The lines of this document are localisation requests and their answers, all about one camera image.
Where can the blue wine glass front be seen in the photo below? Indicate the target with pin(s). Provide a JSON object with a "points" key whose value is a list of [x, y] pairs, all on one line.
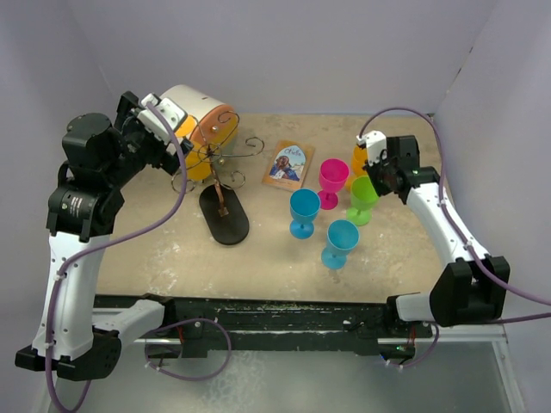
{"points": [[342, 237]]}

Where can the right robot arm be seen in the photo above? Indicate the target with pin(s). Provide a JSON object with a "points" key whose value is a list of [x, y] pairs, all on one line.
{"points": [[471, 287]]}

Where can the pink wine glass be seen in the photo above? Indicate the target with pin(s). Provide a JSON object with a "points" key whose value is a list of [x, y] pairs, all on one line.
{"points": [[333, 174]]}

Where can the orange wine glass front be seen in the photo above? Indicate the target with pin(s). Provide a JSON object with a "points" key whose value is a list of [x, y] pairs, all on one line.
{"points": [[197, 165]]}

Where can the metal wine glass rack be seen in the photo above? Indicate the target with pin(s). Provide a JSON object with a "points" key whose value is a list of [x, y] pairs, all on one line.
{"points": [[219, 203]]}

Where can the orange picture book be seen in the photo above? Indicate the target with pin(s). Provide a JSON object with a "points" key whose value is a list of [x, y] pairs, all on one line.
{"points": [[288, 165]]}

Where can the orange wine glass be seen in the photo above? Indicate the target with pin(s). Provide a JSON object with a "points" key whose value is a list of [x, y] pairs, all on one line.
{"points": [[359, 157], [197, 165]]}

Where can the green wine glass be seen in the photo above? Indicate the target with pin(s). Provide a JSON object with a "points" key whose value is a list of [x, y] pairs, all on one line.
{"points": [[363, 199]]}

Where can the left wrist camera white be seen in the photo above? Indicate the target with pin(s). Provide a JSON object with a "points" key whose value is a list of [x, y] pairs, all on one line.
{"points": [[161, 116]]}

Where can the blue wine glass left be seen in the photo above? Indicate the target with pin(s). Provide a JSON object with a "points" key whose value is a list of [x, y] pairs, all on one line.
{"points": [[304, 207]]}

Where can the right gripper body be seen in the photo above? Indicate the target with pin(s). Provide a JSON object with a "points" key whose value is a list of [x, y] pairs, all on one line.
{"points": [[380, 174]]}

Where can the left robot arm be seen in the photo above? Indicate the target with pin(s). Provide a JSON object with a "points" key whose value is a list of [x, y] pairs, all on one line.
{"points": [[101, 157]]}

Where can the white cylinder container orange lid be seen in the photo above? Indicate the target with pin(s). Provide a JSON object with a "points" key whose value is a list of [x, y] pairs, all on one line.
{"points": [[210, 120]]}

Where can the blue wine glass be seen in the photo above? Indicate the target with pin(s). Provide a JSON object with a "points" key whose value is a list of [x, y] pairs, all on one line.
{"points": [[342, 237], [304, 207]]}

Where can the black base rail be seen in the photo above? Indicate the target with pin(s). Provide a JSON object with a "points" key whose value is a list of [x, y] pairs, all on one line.
{"points": [[282, 325]]}

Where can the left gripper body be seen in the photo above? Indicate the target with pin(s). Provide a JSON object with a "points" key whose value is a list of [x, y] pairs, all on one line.
{"points": [[138, 139]]}

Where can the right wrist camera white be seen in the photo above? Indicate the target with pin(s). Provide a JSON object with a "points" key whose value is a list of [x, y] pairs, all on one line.
{"points": [[375, 145]]}

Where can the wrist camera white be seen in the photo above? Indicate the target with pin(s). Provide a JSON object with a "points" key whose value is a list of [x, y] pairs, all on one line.
{"points": [[161, 116], [375, 145]]}

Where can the orange wine glass back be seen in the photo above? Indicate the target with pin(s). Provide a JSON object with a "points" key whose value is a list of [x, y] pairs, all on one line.
{"points": [[359, 157]]}

